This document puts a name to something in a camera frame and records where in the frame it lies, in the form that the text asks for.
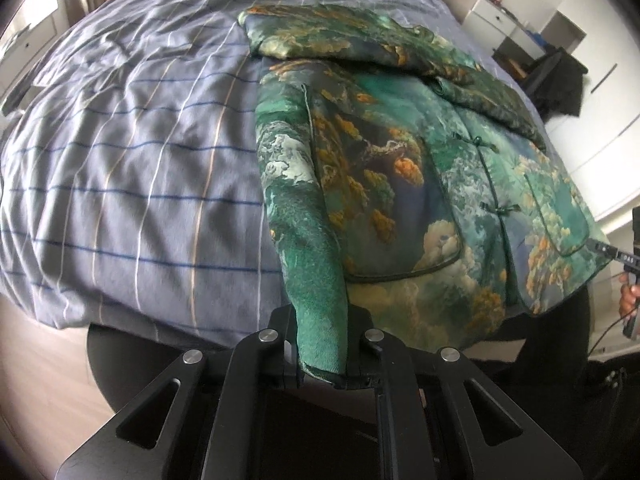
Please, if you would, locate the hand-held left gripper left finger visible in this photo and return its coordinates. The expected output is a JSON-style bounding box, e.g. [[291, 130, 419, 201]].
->
[[52, 317, 302, 480]]

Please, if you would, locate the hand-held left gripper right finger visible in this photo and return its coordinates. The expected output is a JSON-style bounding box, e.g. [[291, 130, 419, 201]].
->
[[345, 316, 586, 480]]

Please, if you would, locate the green printed padded jacket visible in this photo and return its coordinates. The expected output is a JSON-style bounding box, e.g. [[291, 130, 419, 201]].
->
[[236, 4, 608, 390]]

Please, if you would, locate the person's right hand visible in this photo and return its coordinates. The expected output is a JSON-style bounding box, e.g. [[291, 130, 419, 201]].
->
[[618, 272, 640, 320]]

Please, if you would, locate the person's black clothing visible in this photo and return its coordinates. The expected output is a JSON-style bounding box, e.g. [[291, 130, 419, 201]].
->
[[467, 280, 640, 480]]

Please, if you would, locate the white wardrobe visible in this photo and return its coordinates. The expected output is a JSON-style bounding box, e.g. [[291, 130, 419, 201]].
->
[[545, 0, 640, 223]]

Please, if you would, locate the black coat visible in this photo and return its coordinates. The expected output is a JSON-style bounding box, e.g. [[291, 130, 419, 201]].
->
[[525, 47, 588, 122]]

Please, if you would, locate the wooden chair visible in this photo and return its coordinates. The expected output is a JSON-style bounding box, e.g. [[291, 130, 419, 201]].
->
[[492, 47, 532, 82]]

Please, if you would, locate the blue striped duvet bed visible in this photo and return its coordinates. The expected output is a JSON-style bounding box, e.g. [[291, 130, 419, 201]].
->
[[0, 0, 551, 363]]

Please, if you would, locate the white desk with drawer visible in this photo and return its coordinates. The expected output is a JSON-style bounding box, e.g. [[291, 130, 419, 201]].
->
[[462, 0, 547, 62]]

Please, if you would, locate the white window seat cabinet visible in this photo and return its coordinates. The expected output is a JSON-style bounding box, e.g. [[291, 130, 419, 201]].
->
[[0, 10, 67, 107]]

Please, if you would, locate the black cable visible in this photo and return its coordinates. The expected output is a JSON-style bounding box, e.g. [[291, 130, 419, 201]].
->
[[587, 310, 632, 361]]

